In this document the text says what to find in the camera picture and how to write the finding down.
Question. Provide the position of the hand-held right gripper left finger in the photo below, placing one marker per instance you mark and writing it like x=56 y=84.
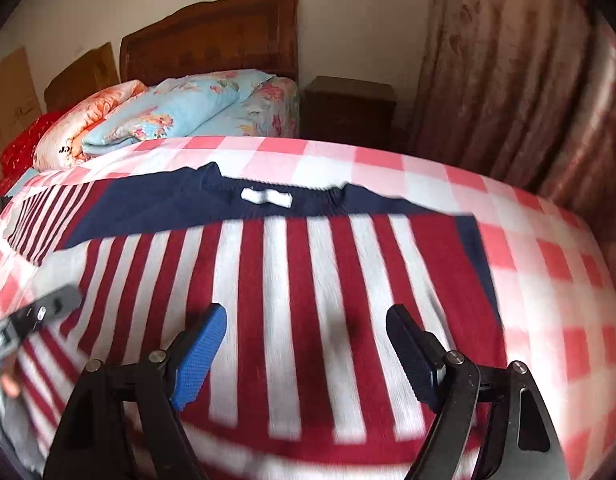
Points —
x=203 y=355

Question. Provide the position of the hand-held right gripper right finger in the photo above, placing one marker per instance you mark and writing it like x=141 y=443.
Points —
x=412 y=360

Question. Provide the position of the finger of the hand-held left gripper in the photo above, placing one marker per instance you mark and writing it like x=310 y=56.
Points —
x=48 y=307

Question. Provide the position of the red white striped navy sweater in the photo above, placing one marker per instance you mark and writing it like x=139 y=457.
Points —
x=288 y=270

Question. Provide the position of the person's left hand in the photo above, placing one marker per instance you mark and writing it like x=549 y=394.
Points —
x=9 y=385

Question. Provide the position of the light blue cloth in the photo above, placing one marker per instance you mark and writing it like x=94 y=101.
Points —
x=20 y=185

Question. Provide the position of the red white checked blanket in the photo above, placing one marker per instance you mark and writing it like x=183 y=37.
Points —
x=537 y=260

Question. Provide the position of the red dotted cloth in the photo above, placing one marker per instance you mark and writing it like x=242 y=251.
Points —
x=18 y=145

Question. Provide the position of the brown cardboard sheet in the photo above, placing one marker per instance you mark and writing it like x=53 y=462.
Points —
x=8 y=95

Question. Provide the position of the blue floral quilt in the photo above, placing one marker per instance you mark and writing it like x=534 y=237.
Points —
x=163 y=110

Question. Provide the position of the small wooden headboard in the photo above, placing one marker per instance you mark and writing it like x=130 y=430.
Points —
x=83 y=80

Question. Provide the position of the floral bed sheet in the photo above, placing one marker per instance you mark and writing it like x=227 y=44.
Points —
x=278 y=110

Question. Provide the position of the dark wooden nightstand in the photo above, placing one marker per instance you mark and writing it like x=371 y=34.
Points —
x=348 y=105

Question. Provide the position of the brown floral curtain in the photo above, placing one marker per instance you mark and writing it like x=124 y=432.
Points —
x=512 y=85

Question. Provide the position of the large wooden headboard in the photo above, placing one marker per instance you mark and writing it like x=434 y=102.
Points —
x=213 y=35

